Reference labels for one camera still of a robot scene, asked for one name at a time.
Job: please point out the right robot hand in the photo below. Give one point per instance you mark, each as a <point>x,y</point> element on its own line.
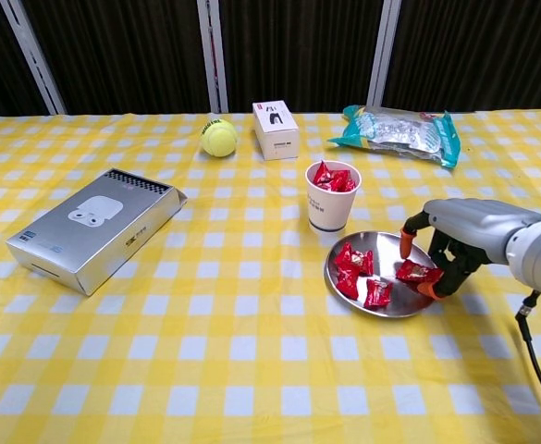
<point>473,226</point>

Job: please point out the red candy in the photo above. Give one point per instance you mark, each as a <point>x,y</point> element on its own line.
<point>351,185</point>
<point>355,259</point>
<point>418,273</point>
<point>378,294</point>
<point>340,178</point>
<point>347,283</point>
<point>323,173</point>

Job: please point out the round steel plate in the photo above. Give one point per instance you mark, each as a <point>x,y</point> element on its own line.
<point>385,250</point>

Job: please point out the white paper cup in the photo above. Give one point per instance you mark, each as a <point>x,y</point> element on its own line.
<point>330,208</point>

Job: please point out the teal snack bag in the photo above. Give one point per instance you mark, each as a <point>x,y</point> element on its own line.
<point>390,134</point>

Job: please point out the small white product box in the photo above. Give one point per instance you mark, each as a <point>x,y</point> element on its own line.
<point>274,134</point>

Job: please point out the yellow checkered tablecloth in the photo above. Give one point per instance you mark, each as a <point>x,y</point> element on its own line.
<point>233,324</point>

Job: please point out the yellow tennis ball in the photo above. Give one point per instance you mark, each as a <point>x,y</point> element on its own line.
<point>219,139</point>

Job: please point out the silver earbuds box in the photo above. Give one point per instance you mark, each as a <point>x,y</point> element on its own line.
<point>89,231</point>

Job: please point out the white metal frame post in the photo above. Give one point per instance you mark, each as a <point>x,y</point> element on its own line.
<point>219,92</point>
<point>383,55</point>
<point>33,55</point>

